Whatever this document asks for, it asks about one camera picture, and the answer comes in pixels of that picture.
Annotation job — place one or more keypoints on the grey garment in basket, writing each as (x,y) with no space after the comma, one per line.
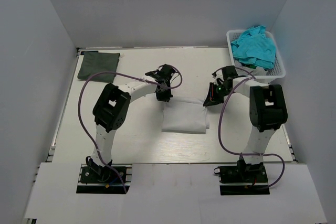
(254,70)

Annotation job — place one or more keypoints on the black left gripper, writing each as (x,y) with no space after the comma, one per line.
(165,97)

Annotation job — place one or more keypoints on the white plastic basket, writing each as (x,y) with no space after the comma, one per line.
(277,72)

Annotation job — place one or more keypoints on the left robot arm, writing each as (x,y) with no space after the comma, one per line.
(111,109)

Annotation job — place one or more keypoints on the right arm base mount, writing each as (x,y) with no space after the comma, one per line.
(233,183)

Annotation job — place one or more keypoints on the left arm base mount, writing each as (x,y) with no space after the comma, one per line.
(109,184)

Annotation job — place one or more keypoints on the teal t-shirt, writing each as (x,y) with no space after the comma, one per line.
(253,48)

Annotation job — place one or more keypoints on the white t-shirt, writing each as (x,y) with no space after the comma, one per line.
(185,115)

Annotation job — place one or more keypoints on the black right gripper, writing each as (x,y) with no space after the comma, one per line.
(212,98)

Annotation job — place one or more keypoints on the dark green folded t-shirt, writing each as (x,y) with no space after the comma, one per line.
(95,62)

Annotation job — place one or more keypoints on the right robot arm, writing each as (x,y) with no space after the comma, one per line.
(267,112)

